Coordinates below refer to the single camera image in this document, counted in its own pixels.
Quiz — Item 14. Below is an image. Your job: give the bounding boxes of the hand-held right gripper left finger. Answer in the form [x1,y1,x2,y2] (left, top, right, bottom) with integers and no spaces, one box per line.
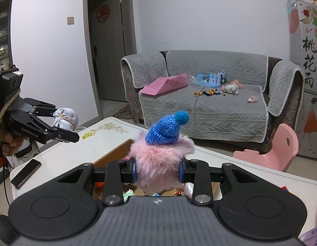
[48,159,138,207]

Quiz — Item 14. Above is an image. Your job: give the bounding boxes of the blue toy castle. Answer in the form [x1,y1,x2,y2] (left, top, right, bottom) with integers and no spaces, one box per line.
[197,71,227,88]

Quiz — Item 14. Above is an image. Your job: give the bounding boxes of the white desktop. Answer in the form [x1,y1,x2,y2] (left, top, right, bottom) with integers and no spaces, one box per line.
[9,116,317,239]

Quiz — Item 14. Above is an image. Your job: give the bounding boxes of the white pink plush toy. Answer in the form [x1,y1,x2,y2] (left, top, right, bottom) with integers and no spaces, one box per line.
[221,80,244,95]

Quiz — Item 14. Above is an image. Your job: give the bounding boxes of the white blue sock bundle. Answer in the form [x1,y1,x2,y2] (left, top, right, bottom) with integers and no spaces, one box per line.
[52,107,79,132]

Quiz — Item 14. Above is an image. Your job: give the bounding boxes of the patterned floor rug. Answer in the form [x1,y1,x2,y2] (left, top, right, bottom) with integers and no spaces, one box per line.
[113,104,135,120]

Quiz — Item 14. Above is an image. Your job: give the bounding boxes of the person's left hand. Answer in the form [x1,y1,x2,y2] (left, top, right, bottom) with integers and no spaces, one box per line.
[0,126,29,158]

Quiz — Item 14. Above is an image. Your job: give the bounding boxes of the pink plastic child chair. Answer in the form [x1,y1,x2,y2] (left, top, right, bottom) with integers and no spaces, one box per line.
[233,123,299,172]

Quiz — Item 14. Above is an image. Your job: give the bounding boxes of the dark grey door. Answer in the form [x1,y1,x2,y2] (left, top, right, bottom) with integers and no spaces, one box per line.
[87,0,137,101]

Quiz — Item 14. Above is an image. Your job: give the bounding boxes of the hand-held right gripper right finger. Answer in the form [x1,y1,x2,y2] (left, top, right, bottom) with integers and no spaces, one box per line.
[178,159,269,207]

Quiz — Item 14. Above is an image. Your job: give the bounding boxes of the scattered colourful toy blocks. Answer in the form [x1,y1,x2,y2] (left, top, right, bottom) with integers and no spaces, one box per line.
[194,88,227,97]

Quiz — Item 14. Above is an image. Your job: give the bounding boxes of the white appliance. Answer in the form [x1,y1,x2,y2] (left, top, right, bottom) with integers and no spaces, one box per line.
[9,136,41,168]

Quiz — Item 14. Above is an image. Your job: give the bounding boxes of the display shelf unit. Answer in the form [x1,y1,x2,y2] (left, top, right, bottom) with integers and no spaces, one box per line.
[0,0,14,72]

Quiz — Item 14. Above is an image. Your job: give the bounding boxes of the dark clothing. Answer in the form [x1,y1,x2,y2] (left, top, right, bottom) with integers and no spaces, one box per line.
[0,215,18,246]

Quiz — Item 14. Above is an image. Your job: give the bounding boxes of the pink plush with blue hat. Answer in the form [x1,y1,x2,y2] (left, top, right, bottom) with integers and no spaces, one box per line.
[129,110,196,195]

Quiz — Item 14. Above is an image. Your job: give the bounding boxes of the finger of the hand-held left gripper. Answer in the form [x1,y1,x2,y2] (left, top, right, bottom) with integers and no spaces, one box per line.
[24,98,58,117]
[31,114,80,144]

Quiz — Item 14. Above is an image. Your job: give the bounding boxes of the white plastic bag bundle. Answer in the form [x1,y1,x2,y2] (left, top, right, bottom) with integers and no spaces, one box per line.
[183,183,195,200]

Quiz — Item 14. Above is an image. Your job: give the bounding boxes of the white bag bundle green band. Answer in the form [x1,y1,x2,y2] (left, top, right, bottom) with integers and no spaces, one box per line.
[123,189,135,202]

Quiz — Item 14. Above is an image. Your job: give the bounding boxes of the red round door decoration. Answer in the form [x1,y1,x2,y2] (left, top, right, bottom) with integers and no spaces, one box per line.
[96,5,110,22]

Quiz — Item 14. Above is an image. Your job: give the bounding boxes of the dark smartphone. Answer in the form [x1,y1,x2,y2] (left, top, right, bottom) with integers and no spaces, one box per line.
[10,159,42,190]

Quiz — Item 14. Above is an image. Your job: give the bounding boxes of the black cable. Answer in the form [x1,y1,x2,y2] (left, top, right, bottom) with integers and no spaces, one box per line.
[1,156,10,207]

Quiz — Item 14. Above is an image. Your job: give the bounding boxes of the grey covered sofa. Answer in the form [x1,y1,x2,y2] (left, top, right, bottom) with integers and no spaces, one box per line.
[121,49,305,153]

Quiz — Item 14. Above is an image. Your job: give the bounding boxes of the purple plastic bag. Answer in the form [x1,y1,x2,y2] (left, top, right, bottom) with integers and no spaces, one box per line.
[298,224,317,246]

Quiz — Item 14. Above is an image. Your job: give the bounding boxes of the brown cardboard box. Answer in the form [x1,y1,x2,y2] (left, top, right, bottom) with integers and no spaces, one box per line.
[93,138,224,202]

